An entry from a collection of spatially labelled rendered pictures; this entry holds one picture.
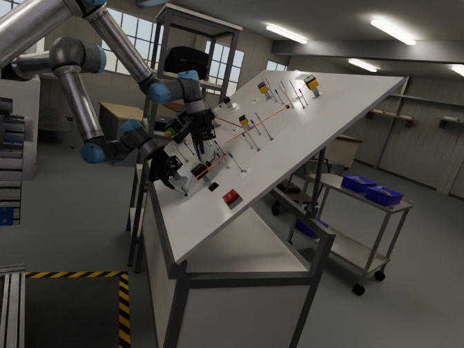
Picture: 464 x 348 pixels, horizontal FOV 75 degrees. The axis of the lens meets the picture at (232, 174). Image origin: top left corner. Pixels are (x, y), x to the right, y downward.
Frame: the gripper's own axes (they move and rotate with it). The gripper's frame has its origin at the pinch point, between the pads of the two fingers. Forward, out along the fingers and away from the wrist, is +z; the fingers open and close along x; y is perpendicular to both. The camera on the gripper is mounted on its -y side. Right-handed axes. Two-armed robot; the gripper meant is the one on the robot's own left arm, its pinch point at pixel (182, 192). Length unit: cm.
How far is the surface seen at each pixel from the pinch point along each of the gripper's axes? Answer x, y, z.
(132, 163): 228, -271, -58
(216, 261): -12.0, 0.6, 28.8
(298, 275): 0, 18, 56
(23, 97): 120, -204, -170
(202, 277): -24.2, 3.6, 26.2
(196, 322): -30, -10, 39
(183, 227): -14.5, 2.4, 9.4
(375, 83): 38, 76, 15
